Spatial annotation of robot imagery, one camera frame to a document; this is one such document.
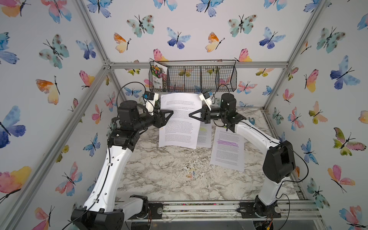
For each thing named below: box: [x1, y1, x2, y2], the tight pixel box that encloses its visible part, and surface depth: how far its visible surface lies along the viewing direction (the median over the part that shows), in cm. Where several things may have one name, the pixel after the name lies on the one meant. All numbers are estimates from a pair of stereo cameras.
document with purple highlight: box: [210, 126, 246, 172], surface depth 97 cm
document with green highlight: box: [196, 119, 213, 149], surface depth 104 cm
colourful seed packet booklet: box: [150, 60, 168, 90], surface depth 91 cm
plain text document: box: [158, 92, 203, 150], surface depth 74 cm
